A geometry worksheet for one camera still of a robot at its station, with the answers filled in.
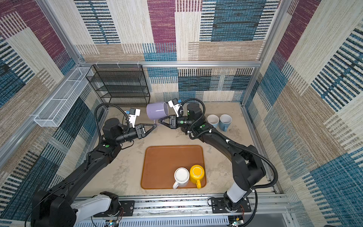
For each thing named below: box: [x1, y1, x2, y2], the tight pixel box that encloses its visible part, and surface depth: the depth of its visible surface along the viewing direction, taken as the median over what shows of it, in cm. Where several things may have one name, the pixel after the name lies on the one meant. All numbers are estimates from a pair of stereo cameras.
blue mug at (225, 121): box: [218, 113, 233, 132], surface depth 99 cm
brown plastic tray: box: [140, 144, 205, 190], surface depth 93 cm
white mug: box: [172, 166, 191, 190], surface depth 78 cm
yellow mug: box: [189, 164, 205, 190], surface depth 77 cm
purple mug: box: [146, 102, 169, 126], surface depth 72 cm
